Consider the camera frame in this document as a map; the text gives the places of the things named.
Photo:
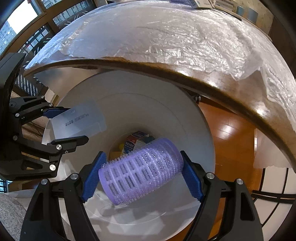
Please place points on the purple hair roller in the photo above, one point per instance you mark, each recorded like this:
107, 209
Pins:
181, 1
140, 172

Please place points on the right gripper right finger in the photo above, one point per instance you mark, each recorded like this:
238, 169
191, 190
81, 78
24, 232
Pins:
226, 211

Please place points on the small blue-grey cup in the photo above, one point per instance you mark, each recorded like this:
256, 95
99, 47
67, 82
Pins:
240, 10

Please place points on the naproxen sodium medicine box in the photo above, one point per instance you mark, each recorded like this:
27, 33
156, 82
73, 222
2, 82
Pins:
135, 141

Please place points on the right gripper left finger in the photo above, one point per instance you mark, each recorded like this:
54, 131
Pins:
43, 219

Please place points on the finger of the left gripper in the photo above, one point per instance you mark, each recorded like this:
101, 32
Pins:
42, 161
28, 108

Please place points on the white plastic box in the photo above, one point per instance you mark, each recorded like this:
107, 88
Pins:
84, 119

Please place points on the clear plastic table cover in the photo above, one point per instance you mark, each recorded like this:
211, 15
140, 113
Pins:
205, 50

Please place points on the stack of books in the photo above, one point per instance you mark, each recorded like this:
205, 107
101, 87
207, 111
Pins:
226, 4

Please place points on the white barcode medicine box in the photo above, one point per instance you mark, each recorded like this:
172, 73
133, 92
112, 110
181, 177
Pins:
200, 4

